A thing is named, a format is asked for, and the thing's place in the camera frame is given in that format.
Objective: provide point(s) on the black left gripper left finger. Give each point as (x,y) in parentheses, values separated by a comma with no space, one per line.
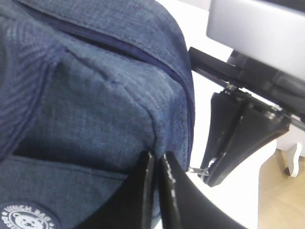
(131,206)

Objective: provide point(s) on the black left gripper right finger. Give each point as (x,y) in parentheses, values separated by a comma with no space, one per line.
(183,205)

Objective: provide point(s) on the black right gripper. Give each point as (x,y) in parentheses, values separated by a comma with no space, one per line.
(238,130)

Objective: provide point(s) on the navy blue fabric bag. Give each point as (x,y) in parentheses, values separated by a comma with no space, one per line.
(86,86)

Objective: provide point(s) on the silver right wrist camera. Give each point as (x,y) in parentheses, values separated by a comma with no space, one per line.
(270,31)

